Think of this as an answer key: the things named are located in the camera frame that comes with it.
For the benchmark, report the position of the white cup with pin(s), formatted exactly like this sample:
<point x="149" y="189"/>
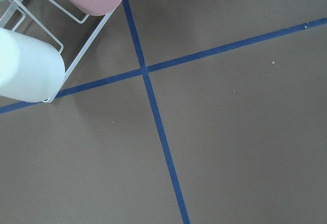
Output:
<point x="31" y="70"/>

